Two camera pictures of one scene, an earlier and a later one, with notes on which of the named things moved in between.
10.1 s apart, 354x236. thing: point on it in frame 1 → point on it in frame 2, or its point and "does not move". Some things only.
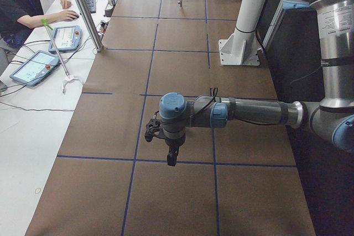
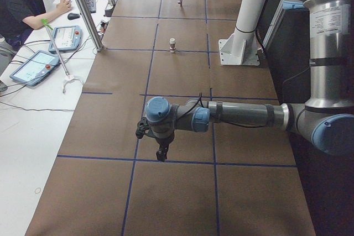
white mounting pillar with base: [241, 48] does not move
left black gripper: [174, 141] → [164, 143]
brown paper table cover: [162, 36] does not move
